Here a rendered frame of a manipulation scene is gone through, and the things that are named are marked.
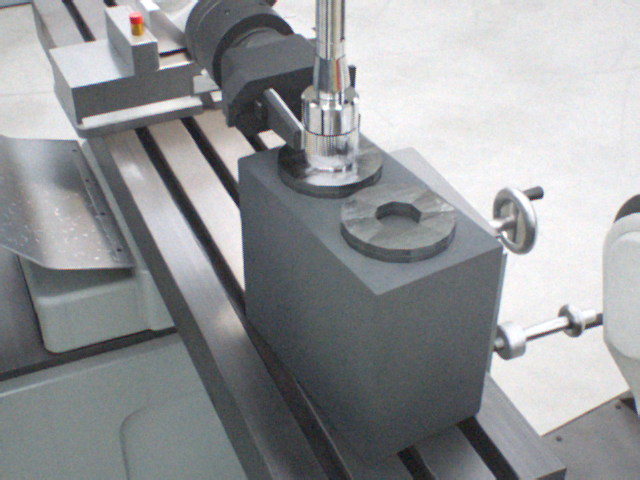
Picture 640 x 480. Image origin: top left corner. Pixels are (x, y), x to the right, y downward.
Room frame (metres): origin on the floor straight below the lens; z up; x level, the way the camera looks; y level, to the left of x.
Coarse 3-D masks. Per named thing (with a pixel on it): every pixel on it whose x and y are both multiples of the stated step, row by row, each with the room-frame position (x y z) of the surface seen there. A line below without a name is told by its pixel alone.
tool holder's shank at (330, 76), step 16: (320, 0) 0.69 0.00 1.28; (336, 0) 0.68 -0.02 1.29; (320, 16) 0.69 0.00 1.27; (336, 16) 0.68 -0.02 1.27; (320, 32) 0.69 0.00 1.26; (336, 32) 0.68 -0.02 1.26; (320, 48) 0.69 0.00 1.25; (336, 48) 0.68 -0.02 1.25; (320, 64) 0.69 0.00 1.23; (336, 64) 0.68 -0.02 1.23; (320, 80) 0.68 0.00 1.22; (336, 80) 0.68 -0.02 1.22; (320, 96) 0.69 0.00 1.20; (336, 96) 0.69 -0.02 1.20
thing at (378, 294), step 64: (256, 192) 0.68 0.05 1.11; (320, 192) 0.65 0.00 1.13; (384, 192) 0.64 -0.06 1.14; (256, 256) 0.69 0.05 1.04; (320, 256) 0.59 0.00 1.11; (384, 256) 0.57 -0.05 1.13; (448, 256) 0.57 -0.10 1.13; (256, 320) 0.69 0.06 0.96; (320, 320) 0.59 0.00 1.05; (384, 320) 0.53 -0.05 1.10; (448, 320) 0.56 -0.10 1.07; (320, 384) 0.59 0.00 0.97; (384, 384) 0.53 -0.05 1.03; (448, 384) 0.57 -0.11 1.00; (384, 448) 0.54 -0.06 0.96
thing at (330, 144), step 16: (304, 112) 0.69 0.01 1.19; (304, 128) 0.69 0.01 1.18; (320, 128) 0.67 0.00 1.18; (336, 128) 0.67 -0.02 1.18; (352, 128) 0.68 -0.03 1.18; (304, 144) 0.69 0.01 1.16; (320, 144) 0.67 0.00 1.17; (336, 144) 0.67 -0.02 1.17; (352, 144) 0.68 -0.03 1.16; (304, 160) 0.69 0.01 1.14; (320, 160) 0.67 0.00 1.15; (336, 160) 0.67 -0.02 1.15; (352, 160) 0.68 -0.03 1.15
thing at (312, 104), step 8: (312, 88) 0.70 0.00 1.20; (352, 88) 0.70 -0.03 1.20; (304, 96) 0.69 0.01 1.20; (312, 96) 0.69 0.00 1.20; (344, 96) 0.69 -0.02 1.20; (352, 96) 0.69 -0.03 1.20; (304, 104) 0.69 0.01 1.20; (312, 104) 0.68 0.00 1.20; (320, 104) 0.68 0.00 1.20; (328, 104) 0.68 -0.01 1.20; (336, 104) 0.68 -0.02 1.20; (344, 104) 0.68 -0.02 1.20; (352, 104) 0.68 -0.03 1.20; (312, 112) 0.68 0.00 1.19; (320, 112) 0.67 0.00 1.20; (328, 112) 0.67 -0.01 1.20; (336, 112) 0.67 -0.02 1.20; (344, 112) 0.68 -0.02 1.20; (352, 112) 0.68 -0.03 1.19
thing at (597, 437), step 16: (608, 400) 0.96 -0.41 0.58; (624, 400) 0.94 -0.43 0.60; (592, 416) 0.92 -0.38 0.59; (608, 416) 0.92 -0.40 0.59; (624, 416) 0.92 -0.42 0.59; (560, 432) 0.89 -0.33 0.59; (576, 432) 0.89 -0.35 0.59; (592, 432) 0.89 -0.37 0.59; (608, 432) 0.89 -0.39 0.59; (624, 432) 0.89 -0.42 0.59; (560, 448) 0.86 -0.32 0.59; (576, 448) 0.86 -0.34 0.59; (592, 448) 0.86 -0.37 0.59; (608, 448) 0.86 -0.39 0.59; (624, 448) 0.86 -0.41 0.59; (576, 464) 0.83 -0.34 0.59; (592, 464) 0.83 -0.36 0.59; (608, 464) 0.83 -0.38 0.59; (624, 464) 0.83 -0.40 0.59
